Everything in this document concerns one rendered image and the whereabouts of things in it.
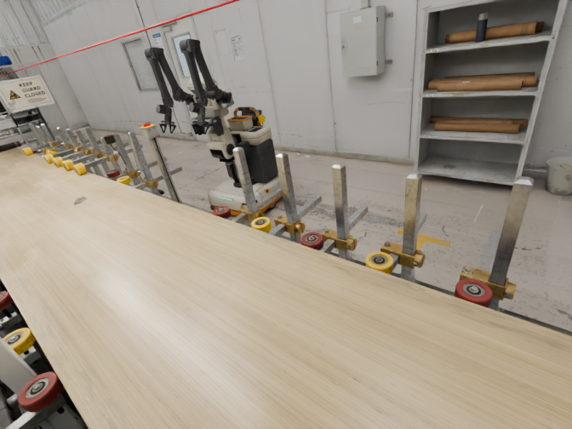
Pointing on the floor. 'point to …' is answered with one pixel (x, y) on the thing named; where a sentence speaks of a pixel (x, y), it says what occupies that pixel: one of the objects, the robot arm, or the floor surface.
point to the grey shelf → (471, 102)
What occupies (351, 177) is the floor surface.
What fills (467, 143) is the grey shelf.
